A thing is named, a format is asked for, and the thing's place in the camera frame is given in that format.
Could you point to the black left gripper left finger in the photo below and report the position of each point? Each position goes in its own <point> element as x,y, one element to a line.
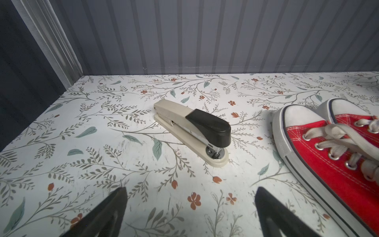
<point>105,219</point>

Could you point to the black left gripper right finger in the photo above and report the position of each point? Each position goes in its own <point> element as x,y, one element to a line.
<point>277,220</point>

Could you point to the red sneaker one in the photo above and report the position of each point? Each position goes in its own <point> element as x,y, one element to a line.
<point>334,163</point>
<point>345,112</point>

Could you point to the beige and black stapler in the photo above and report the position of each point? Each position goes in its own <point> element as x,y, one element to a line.
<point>205,134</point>

